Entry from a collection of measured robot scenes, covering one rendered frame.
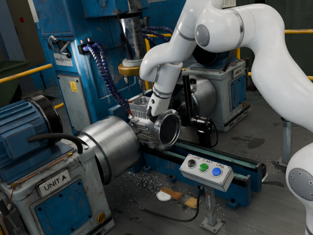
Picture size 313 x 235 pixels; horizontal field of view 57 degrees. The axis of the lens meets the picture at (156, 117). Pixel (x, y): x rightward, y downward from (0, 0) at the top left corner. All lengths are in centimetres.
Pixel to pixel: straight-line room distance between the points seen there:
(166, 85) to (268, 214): 62
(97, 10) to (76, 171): 68
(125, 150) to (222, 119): 74
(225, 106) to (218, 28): 104
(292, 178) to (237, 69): 120
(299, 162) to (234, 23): 34
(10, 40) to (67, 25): 482
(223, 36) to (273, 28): 13
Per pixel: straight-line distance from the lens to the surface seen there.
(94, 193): 111
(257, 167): 123
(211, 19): 71
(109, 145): 113
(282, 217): 121
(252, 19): 76
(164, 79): 112
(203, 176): 97
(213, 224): 115
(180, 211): 123
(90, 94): 143
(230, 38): 72
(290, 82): 68
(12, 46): 620
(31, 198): 98
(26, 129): 93
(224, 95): 168
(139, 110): 138
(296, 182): 62
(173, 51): 100
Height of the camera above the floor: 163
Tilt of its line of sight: 24 degrees down
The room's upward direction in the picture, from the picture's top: 9 degrees counter-clockwise
